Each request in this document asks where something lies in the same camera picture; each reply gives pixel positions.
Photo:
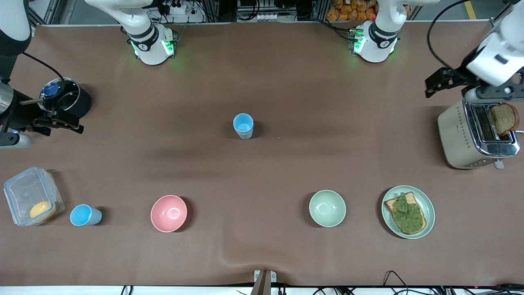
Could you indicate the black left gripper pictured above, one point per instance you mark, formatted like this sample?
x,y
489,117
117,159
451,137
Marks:
x,y
459,76

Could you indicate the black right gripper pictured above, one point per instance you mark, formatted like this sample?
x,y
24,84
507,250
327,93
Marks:
x,y
21,113

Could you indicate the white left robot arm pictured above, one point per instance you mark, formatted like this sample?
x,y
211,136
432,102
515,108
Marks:
x,y
378,41

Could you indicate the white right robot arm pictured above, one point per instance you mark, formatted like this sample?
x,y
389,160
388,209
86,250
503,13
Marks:
x,y
143,24

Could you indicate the glass lid blue knob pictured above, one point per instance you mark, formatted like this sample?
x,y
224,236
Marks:
x,y
51,89

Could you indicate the black cylindrical pot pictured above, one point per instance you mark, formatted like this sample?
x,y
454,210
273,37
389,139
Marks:
x,y
85,102

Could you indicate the beige chrome toaster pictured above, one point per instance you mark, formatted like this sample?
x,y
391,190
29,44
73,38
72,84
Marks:
x,y
454,135

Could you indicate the brown bread slice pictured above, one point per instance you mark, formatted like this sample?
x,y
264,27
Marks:
x,y
503,119

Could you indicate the clear plastic food container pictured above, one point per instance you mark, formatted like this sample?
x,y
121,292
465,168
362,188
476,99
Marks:
x,y
24,192

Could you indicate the yellow round food piece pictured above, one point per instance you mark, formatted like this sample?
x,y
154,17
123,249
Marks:
x,y
42,210

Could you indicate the orange snack bags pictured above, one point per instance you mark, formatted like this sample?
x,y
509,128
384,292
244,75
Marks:
x,y
348,12

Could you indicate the pale green plate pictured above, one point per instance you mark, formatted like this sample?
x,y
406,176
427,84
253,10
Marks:
x,y
429,205

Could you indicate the toasted bread slice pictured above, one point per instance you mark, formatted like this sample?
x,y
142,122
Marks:
x,y
391,205

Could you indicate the green lettuce leaf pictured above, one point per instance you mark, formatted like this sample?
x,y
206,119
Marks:
x,y
409,215

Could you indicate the pink bowl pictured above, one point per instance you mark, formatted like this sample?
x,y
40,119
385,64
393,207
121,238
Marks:
x,y
168,213

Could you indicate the white power strip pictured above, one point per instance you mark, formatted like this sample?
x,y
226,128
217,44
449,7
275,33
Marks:
x,y
179,7

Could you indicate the pale green bowl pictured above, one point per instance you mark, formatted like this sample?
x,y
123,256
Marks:
x,y
327,208

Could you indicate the brown table mat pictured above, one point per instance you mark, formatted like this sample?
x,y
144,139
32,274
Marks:
x,y
262,82

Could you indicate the white connector block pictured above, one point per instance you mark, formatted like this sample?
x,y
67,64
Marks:
x,y
268,17

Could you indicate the aluminium frame post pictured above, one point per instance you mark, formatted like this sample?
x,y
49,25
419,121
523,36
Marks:
x,y
51,12
321,10
213,10

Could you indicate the metal mounting bracket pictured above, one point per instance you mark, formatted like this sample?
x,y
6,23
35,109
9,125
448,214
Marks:
x,y
266,280

